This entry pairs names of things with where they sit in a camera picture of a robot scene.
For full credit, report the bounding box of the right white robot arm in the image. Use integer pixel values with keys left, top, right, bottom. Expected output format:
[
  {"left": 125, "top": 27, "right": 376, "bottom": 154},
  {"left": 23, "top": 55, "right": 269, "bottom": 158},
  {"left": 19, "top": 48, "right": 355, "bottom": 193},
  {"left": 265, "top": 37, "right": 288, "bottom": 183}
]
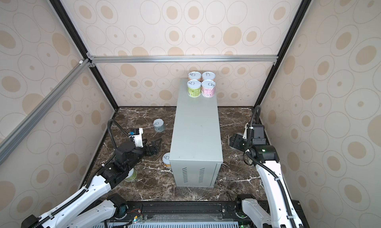
[{"left": 229, "top": 124, "right": 305, "bottom": 228}]

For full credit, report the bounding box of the yellow orange labelled can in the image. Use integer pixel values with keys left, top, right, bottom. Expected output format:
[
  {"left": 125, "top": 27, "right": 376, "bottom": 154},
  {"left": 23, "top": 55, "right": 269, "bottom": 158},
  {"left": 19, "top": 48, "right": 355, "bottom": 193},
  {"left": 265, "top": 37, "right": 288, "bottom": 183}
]
[{"left": 162, "top": 153, "right": 171, "bottom": 168}]

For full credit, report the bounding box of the grey metal cabinet box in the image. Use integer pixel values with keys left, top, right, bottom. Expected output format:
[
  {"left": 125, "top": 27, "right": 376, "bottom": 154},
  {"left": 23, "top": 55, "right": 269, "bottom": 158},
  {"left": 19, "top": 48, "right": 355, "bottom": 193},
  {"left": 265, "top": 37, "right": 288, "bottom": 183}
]
[{"left": 169, "top": 78, "right": 223, "bottom": 188}]

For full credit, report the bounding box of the white red labelled can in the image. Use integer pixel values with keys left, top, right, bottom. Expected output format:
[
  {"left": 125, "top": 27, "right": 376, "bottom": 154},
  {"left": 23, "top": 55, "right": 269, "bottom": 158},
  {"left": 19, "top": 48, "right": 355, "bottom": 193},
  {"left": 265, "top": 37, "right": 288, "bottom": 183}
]
[{"left": 201, "top": 80, "right": 215, "bottom": 98}]

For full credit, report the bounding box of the silver aluminium crossbar back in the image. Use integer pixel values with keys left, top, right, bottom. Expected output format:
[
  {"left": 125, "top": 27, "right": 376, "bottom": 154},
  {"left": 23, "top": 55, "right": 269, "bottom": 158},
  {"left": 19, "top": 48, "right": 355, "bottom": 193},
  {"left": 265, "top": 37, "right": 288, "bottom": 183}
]
[{"left": 90, "top": 55, "right": 278, "bottom": 63}]

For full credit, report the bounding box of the silver aluminium bar left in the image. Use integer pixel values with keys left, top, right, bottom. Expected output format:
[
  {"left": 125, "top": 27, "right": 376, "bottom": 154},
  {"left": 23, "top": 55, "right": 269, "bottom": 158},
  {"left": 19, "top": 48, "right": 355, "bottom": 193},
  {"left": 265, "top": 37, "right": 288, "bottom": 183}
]
[{"left": 1, "top": 59, "right": 90, "bottom": 164}]

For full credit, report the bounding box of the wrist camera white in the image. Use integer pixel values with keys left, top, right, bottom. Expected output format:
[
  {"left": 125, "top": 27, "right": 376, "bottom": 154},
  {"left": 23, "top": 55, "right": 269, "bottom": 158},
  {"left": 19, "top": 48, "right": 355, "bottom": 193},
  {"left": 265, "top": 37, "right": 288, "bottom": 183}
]
[
  {"left": 129, "top": 128, "right": 143, "bottom": 148},
  {"left": 243, "top": 123, "right": 251, "bottom": 139}
]

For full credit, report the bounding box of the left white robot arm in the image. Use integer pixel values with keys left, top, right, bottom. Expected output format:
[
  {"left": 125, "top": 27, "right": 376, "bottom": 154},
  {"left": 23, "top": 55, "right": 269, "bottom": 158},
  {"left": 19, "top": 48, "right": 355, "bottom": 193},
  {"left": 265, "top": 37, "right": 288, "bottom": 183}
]
[{"left": 21, "top": 138, "right": 162, "bottom": 228}]

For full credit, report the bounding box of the black corner frame post left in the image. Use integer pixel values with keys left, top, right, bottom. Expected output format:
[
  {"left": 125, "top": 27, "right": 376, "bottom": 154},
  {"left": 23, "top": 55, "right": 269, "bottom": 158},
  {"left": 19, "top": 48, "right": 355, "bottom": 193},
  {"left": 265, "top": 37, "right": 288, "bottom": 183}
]
[{"left": 48, "top": 0, "right": 119, "bottom": 112}]

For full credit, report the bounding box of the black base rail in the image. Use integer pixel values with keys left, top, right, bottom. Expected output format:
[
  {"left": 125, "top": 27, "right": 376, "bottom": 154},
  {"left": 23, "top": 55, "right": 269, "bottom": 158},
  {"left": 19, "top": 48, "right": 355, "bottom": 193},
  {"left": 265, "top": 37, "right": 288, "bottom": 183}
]
[{"left": 74, "top": 200, "right": 310, "bottom": 228}]

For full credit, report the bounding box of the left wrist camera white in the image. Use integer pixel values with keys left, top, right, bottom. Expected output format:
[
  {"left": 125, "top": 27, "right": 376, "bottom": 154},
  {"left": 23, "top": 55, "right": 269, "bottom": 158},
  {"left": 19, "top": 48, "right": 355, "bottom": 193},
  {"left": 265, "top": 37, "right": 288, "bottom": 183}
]
[{"left": 129, "top": 128, "right": 143, "bottom": 148}]

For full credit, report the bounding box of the lime green labelled can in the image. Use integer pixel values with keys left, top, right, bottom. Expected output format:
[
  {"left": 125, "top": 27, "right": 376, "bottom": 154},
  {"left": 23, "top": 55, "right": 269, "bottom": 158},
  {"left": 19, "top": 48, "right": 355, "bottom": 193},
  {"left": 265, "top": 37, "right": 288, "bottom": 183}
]
[{"left": 125, "top": 168, "right": 137, "bottom": 182}]

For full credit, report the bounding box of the light blue labelled can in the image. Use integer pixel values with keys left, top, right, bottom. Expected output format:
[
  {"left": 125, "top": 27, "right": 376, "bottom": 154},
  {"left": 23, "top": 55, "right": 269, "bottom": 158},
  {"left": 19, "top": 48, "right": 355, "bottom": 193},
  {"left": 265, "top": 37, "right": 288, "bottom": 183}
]
[{"left": 153, "top": 118, "right": 165, "bottom": 133}]

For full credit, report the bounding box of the black corner frame post right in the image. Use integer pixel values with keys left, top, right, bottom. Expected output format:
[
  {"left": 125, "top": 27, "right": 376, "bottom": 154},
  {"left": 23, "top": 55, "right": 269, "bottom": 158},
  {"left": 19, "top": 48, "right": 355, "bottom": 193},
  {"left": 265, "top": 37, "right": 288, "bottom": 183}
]
[{"left": 254, "top": 0, "right": 313, "bottom": 107}]

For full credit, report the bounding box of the black corner frame post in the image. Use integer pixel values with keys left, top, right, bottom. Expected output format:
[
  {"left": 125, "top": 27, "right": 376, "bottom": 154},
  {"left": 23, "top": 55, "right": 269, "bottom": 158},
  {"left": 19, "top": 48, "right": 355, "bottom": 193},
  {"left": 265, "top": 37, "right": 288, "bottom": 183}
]
[
  {"left": 254, "top": 0, "right": 313, "bottom": 107},
  {"left": 48, "top": 0, "right": 119, "bottom": 112}
]

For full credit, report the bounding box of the pink orange labelled can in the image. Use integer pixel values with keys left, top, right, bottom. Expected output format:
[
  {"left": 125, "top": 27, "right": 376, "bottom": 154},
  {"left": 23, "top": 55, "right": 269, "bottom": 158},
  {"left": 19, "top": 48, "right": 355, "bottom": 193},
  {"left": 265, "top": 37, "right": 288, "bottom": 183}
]
[{"left": 188, "top": 71, "right": 202, "bottom": 81}]

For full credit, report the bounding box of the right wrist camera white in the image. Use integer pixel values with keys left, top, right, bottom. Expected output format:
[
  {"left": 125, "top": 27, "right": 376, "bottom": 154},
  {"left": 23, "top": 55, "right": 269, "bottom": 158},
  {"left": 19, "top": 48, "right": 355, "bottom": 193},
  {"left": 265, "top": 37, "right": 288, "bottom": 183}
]
[{"left": 243, "top": 123, "right": 251, "bottom": 139}]

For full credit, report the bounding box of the orange tomato labelled can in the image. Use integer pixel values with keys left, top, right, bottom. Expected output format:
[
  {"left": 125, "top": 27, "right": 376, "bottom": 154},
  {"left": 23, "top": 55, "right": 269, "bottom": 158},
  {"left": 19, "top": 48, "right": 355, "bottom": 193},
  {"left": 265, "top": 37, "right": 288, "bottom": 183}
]
[{"left": 202, "top": 71, "right": 216, "bottom": 81}]

